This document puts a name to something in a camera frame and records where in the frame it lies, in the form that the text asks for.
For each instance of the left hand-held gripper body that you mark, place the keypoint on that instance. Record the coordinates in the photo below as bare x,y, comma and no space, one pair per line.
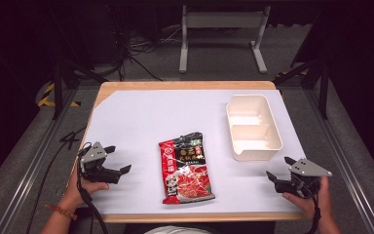
92,162

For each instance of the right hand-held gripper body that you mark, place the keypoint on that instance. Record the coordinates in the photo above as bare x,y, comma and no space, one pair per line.
306,169

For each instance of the white plastic divided container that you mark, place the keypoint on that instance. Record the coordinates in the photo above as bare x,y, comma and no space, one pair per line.
256,143

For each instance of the red black seasoning packet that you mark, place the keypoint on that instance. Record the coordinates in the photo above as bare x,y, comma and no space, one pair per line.
188,172

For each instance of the person's left hand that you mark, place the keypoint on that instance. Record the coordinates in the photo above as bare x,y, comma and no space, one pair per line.
78,193

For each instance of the person's right hand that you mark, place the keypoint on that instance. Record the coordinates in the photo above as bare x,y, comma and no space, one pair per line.
315,204

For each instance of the white table mat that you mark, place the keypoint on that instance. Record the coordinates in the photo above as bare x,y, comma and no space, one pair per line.
142,117

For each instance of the black tripod stand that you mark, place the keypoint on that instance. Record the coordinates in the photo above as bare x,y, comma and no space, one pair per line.
57,91
323,94

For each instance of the person's white shirt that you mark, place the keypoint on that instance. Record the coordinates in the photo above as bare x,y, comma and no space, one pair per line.
178,230

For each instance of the yellow black hazard tape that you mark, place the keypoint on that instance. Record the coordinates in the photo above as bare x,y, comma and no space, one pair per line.
47,92

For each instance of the white metal stand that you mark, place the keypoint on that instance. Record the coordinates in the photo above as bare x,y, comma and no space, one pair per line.
224,20

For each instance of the aluminium floor rail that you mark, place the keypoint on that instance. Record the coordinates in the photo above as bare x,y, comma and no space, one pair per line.
29,175
347,169

